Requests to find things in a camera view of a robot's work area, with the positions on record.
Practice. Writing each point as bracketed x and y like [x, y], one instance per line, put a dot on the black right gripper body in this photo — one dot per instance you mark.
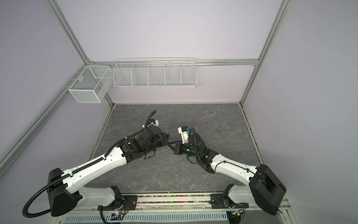
[186, 150]

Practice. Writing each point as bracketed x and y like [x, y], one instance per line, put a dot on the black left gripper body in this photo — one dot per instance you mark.
[161, 141]

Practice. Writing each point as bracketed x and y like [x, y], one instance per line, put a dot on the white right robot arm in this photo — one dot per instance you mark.
[263, 187]

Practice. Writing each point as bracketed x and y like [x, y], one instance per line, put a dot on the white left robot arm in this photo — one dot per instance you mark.
[65, 194]

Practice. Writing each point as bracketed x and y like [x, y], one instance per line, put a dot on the white mesh box basket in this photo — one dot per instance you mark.
[92, 84]

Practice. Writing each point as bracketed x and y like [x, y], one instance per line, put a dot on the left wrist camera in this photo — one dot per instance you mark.
[153, 122]

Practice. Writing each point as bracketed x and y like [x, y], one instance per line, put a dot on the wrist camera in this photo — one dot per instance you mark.
[153, 122]
[184, 132]

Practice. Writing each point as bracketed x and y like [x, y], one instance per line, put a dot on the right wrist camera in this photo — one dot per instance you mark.
[184, 132]

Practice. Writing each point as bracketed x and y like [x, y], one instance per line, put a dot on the white wire shelf basket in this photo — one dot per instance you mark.
[155, 72]

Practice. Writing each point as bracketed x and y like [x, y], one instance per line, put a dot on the white slotted cable duct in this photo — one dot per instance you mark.
[146, 217]

